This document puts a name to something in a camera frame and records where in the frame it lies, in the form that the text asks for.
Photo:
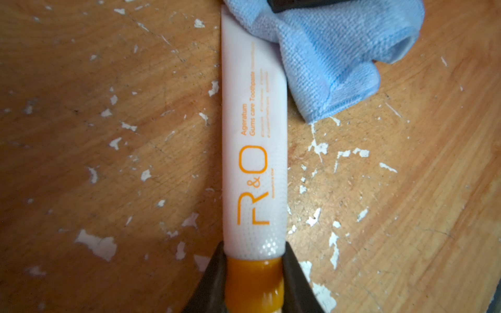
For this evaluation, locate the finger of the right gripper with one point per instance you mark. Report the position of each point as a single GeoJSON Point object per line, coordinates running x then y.
{"type": "Point", "coordinates": [278, 6]}

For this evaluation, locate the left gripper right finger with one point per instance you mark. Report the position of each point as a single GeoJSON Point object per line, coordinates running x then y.
{"type": "Point", "coordinates": [298, 295]}

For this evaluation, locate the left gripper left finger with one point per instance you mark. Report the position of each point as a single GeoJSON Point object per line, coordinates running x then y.
{"type": "Point", "coordinates": [208, 296]}

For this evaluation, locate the orange cap toothpaste tube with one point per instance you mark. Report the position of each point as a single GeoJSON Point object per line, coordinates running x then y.
{"type": "Point", "coordinates": [254, 169]}

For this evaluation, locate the blue microfiber cloth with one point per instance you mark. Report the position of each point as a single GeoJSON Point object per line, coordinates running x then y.
{"type": "Point", "coordinates": [330, 52]}

